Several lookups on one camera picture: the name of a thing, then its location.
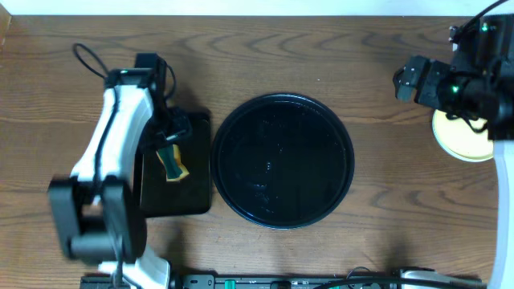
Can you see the yellow plate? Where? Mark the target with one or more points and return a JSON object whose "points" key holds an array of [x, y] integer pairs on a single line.
{"points": [[459, 140]]}

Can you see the black round tray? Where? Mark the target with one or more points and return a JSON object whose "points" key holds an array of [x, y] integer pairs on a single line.
{"points": [[282, 161]]}

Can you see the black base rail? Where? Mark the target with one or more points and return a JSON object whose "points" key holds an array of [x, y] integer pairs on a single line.
{"points": [[212, 282]]}

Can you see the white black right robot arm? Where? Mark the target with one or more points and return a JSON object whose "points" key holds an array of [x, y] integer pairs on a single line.
{"points": [[486, 44]]}

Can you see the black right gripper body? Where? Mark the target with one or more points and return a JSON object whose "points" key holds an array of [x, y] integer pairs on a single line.
{"points": [[420, 81]]}

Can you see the black rectangular tray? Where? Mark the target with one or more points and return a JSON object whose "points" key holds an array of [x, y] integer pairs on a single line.
{"points": [[158, 197]]}

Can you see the yellow green sponge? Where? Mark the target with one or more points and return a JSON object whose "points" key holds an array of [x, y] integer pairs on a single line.
{"points": [[170, 157]]}

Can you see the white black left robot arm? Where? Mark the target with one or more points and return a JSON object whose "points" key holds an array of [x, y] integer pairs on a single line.
{"points": [[96, 217]]}

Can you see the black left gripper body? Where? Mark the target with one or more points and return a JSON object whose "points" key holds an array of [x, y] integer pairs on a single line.
{"points": [[171, 134]]}

